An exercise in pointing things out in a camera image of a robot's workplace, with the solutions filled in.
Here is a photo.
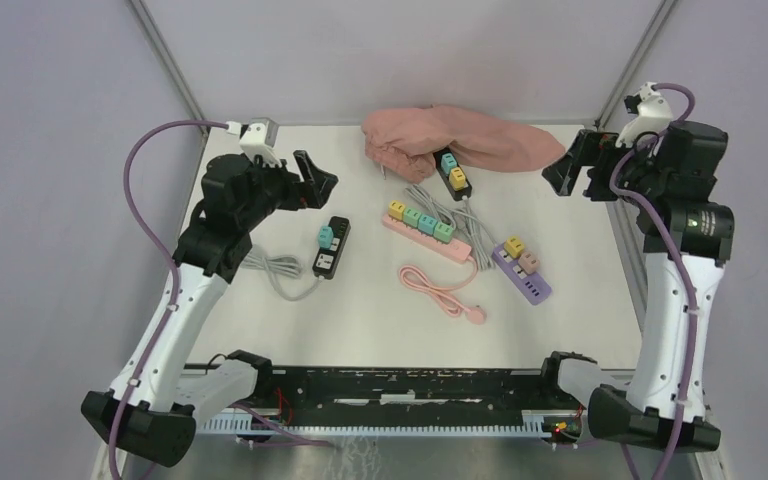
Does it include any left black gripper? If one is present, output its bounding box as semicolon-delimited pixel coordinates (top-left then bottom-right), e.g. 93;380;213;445
237;149;337;230

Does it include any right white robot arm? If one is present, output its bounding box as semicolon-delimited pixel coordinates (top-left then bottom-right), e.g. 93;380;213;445
537;121;735;453

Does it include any grey cable bundle centre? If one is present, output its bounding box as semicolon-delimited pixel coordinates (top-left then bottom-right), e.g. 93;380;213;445
405;184;499;272

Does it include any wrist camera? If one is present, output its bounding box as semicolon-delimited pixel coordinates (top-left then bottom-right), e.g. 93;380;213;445
226;118;282;168
615;82;674;148

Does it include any pink power strip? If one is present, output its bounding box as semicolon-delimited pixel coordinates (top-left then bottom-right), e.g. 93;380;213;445
381;214;472;264

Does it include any black power strip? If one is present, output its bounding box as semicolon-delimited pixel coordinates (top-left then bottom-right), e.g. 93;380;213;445
433;147;472;201
312;216;351;280

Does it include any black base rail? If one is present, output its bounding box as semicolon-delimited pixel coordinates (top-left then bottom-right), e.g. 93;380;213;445
198;366;585;444

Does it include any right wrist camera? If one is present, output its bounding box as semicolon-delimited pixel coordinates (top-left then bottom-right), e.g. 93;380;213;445
615;82;674;148

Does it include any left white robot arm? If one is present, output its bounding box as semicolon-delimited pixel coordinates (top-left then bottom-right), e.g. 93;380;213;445
80;150;338;467

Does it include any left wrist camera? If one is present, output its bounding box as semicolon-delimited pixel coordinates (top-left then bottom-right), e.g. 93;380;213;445
226;118;282;168

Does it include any green adapter on pink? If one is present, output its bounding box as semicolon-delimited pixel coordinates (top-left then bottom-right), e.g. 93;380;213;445
402;207;423;229
433;221;454;244

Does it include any black power strip under cloth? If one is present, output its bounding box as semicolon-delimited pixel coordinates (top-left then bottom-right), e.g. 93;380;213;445
433;147;472;201

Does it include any purple power strip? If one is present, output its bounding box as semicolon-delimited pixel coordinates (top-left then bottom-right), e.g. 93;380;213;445
491;244;553;306

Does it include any teal adapter on back strip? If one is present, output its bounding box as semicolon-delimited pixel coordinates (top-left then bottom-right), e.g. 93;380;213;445
440;153;458;176

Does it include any pink cloth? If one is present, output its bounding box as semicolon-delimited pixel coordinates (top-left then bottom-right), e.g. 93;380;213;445
361;105;566;184

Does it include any grey cable of left strip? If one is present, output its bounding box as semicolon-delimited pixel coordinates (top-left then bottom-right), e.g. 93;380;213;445
241;246;324;303

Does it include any yellow adapter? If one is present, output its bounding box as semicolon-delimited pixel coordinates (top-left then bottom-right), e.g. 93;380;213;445
503;235;526;259
448;167;468;191
388;200;406;221

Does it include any teal adapter on pink strip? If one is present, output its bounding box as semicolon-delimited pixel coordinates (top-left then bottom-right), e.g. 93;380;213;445
417;214;438;236

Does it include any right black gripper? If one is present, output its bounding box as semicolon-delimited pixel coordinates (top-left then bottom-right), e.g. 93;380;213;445
543;127;669;208

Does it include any yellow adapter on pink strip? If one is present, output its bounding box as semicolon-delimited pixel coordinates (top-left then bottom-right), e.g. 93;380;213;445
388;200;406;221

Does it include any teal plug adapter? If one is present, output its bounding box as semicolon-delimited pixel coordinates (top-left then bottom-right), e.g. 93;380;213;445
317;225;335;249

